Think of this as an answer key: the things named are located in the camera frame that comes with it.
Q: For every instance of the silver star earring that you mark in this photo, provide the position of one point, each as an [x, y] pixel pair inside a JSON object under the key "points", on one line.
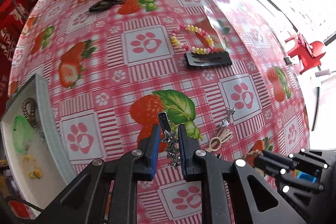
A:
{"points": [[230, 111]]}

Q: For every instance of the red plastic chair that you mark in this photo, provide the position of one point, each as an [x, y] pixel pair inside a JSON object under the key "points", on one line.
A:
{"points": [[312, 50]]}

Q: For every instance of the green bangle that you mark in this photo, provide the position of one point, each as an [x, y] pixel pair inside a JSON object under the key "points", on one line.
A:
{"points": [[18, 121]]}

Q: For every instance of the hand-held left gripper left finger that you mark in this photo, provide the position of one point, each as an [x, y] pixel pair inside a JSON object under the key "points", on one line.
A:
{"points": [[155, 153]]}

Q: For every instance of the metal table clamp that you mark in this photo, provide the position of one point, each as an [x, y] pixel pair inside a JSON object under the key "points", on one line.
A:
{"points": [[288, 60]]}

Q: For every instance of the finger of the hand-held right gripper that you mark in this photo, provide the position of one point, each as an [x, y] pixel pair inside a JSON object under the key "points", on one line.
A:
{"points": [[273, 169], [275, 157]]}

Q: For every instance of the strawberry print tablecloth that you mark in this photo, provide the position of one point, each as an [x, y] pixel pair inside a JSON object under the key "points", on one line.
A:
{"points": [[110, 69]]}

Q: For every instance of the silver star hair clip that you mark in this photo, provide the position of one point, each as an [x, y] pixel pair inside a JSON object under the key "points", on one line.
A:
{"points": [[170, 142]]}

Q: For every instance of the beige hair clip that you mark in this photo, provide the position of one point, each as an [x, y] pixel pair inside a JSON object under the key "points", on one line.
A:
{"points": [[215, 142]]}

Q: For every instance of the white tray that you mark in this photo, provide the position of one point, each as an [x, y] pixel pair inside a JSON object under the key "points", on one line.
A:
{"points": [[50, 182]]}

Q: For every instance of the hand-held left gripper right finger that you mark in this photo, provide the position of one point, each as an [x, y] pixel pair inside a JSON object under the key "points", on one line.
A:
{"points": [[183, 153]]}

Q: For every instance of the red printed blanket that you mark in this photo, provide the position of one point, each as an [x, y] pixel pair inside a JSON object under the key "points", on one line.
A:
{"points": [[10, 29]]}

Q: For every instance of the black rectangular hair clip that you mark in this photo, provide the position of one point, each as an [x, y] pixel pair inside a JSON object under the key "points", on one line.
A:
{"points": [[210, 60]]}

